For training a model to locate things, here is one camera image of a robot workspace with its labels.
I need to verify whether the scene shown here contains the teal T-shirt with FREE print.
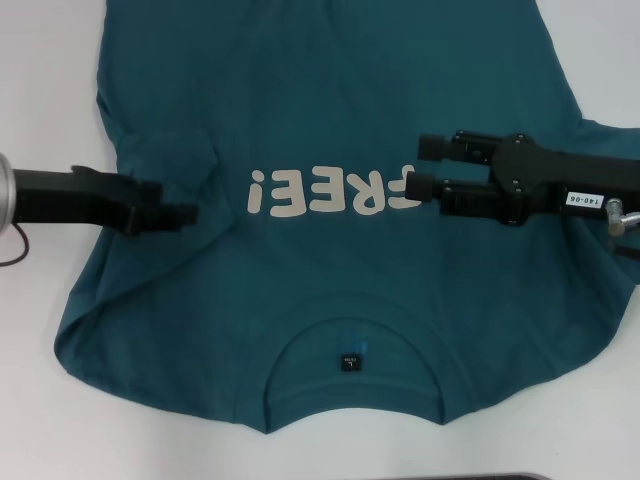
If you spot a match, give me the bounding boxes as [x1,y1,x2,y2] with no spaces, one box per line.
[52,0,640,435]

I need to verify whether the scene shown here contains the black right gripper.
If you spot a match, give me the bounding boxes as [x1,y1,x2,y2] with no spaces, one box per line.
[404,129,640,229]

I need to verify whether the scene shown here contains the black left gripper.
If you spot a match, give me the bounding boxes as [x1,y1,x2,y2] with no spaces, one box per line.
[12,164,202,237]

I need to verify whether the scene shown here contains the dark left arm cable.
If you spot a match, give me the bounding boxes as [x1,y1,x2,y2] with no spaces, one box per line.
[0,222,32,270]

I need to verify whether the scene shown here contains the silver right elbow connector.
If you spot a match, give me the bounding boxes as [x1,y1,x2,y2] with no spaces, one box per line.
[603,196,640,236]

